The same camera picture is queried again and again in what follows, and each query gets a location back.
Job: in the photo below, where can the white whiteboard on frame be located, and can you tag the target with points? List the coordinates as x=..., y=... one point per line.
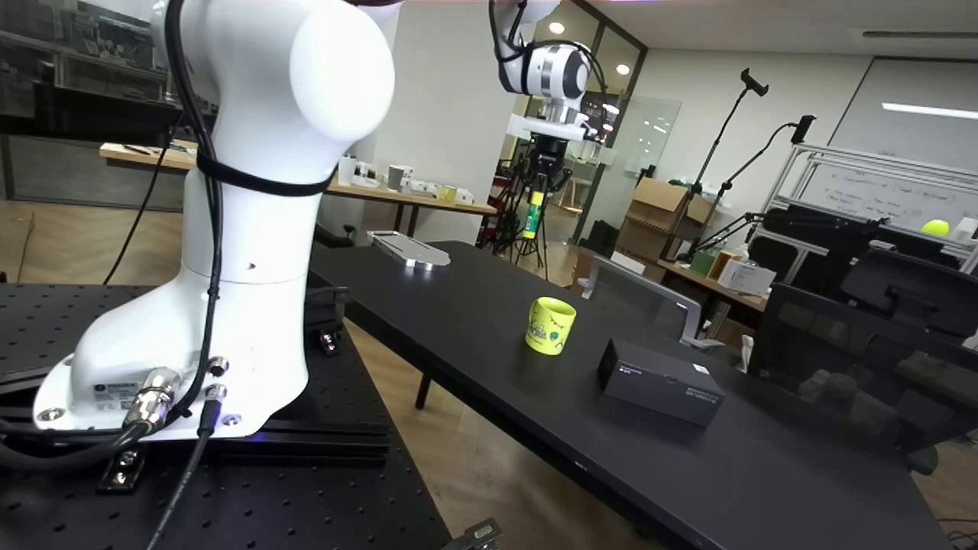
x=888, y=187

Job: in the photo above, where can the yellow tennis ball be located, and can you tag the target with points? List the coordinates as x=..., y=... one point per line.
x=935, y=226

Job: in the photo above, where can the wooden desk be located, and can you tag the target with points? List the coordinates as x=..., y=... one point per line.
x=408, y=196

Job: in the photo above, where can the grey laptop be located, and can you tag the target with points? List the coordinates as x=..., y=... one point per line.
x=643, y=296

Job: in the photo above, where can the yellow cup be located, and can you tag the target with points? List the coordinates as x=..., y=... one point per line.
x=551, y=325

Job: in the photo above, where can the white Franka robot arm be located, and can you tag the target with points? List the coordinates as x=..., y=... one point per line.
x=253, y=224

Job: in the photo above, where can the black perforated optical breadboard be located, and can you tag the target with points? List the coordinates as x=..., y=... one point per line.
x=306, y=500

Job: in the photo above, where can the tall black phone stand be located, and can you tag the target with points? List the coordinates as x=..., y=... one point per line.
x=719, y=140

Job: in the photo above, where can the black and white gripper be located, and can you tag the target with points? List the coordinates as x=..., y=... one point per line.
x=551, y=154

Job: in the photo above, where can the brown cardboard box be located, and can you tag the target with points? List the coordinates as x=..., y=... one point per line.
x=662, y=215

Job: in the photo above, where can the white box on desk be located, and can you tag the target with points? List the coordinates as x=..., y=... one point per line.
x=358, y=173

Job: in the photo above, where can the black table leg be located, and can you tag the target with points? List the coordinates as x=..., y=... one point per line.
x=423, y=389

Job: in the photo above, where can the black rectangular box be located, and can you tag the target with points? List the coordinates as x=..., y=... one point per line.
x=662, y=383

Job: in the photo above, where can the black camera tripod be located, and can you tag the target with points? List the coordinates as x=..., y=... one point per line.
x=509, y=215

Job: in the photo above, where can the long ceiling light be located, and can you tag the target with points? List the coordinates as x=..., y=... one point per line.
x=930, y=107

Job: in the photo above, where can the short black camera stand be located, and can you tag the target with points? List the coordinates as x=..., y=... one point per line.
x=753, y=162

